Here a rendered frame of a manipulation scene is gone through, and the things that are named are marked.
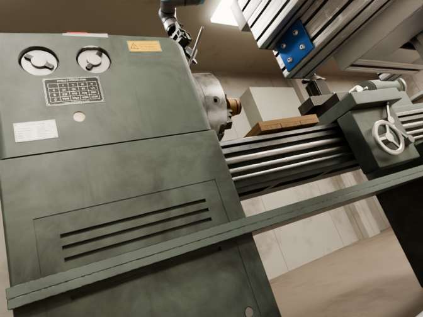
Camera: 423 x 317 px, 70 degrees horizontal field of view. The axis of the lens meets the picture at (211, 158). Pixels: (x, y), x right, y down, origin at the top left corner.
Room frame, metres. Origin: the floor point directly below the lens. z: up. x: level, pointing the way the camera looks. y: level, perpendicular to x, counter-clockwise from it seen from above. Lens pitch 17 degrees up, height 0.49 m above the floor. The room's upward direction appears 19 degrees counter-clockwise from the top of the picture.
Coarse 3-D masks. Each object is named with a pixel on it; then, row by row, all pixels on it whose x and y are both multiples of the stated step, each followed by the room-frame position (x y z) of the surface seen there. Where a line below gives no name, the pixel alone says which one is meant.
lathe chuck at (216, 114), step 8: (200, 80) 1.05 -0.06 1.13; (208, 80) 1.06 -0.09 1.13; (216, 80) 1.08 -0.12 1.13; (208, 88) 1.05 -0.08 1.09; (216, 88) 1.06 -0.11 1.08; (208, 96) 1.04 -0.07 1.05; (216, 96) 1.06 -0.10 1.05; (224, 96) 1.08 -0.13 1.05; (208, 104) 1.05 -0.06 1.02; (216, 104) 1.06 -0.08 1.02; (224, 104) 1.08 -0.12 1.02; (208, 112) 1.06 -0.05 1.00; (216, 112) 1.08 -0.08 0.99; (224, 112) 1.09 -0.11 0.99; (208, 120) 1.08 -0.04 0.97; (216, 120) 1.09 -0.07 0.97; (224, 120) 1.11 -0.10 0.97; (216, 128) 1.12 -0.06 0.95
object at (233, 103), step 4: (228, 100) 1.21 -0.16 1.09; (232, 100) 1.23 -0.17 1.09; (236, 100) 1.24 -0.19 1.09; (228, 104) 1.22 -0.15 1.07; (232, 104) 1.22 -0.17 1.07; (236, 104) 1.23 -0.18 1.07; (240, 104) 1.25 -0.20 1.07; (232, 108) 1.23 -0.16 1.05; (236, 108) 1.24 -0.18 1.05; (240, 108) 1.25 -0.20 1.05; (232, 112) 1.24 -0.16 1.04; (236, 112) 1.25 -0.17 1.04
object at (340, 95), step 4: (336, 92) 1.23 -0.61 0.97; (340, 92) 1.24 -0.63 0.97; (344, 92) 1.25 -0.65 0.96; (348, 92) 1.26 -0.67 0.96; (332, 96) 1.25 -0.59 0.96; (336, 96) 1.23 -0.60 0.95; (340, 96) 1.23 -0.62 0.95; (344, 96) 1.25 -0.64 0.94; (328, 100) 1.28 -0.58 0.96; (332, 100) 1.26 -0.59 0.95; (336, 100) 1.24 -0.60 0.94; (340, 100) 1.23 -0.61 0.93; (324, 104) 1.30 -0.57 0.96; (328, 104) 1.29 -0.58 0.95; (332, 104) 1.27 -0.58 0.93; (320, 108) 1.33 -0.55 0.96; (324, 108) 1.31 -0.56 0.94; (328, 108) 1.29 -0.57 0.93; (312, 112) 1.38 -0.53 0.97; (316, 112) 1.36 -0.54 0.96; (320, 112) 1.34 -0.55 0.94; (324, 112) 1.32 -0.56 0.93
